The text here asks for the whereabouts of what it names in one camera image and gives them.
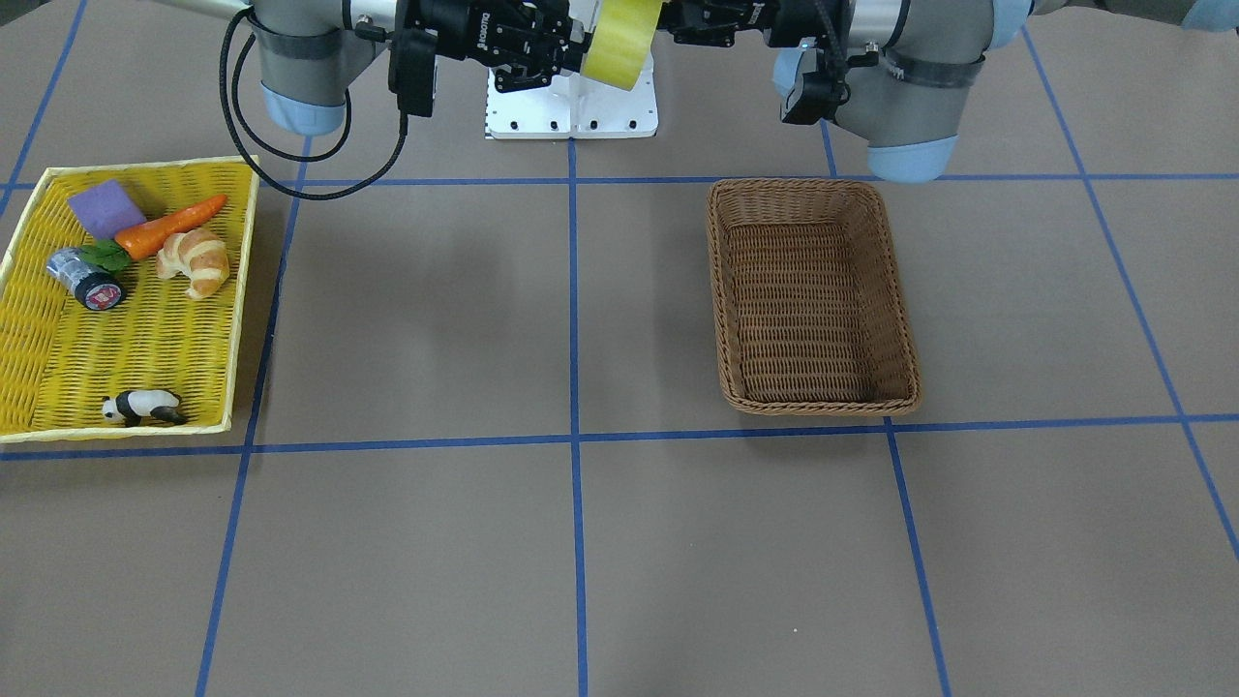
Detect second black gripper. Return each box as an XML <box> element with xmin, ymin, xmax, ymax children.
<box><xmin>658</xmin><ymin>1</ymin><xmax>824</xmax><ymax>47</ymax></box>

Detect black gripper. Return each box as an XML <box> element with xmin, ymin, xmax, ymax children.
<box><xmin>416</xmin><ymin>1</ymin><xmax>572</xmax><ymax>93</ymax></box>

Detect yellow tape roll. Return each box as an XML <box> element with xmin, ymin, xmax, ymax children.
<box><xmin>581</xmin><ymin>1</ymin><xmax>663</xmax><ymax>92</ymax></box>

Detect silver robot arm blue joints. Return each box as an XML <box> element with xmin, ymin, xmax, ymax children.
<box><xmin>171</xmin><ymin>1</ymin><xmax>396</xmax><ymax>136</ymax></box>

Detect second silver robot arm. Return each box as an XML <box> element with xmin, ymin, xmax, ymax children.
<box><xmin>392</xmin><ymin>1</ymin><xmax>1066</xmax><ymax>184</ymax></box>

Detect brown wicker basket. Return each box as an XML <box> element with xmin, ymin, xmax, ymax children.
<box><xmin>707</xmin><ymin>178</ymin><xmax>923</xmax><ymax>416</ymax></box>

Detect yellow woven basket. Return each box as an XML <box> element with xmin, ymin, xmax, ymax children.
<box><xmin>1</xmin><ymin>156</ymin><xmax>259</xmax><ymax>444</ymax></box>

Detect toy croissant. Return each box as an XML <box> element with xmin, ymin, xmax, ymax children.
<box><xmin>155</xmin><ymin>228</ymin><xmax>230</xmax><ymax>301</ymax></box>

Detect orange toy carrot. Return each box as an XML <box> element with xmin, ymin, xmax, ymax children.
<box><xmin>112</xmin><ymin>196</ymin><xmax>228</xmax><ymax>260</ymax></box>

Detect purple foam block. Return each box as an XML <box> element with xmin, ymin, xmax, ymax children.
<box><xmin>67</xmin><ymin>178</ymin><xmax>147</xmax><ymax>241</ymax></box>

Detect toy panda figure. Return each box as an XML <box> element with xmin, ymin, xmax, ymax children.
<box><xmin>102</xmin><ymin>389</ymin><xmax>190</xmax><ymax>428</ymax></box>

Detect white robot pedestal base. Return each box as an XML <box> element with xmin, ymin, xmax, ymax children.
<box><xmin>484</xmin><ymin>54</ymin><xmax>659</xmax><ymax>141</ymax></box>

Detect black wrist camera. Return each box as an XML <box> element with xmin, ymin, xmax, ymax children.
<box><xmin>388</xmin><ymin>28</ymin><xmax>437</xmax><ymax>118</ymax></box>

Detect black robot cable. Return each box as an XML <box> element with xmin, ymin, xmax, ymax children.
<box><xmin>219</xmin><ymin>7</ymin><xmax>411</xmax><ymax>201</ymax></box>

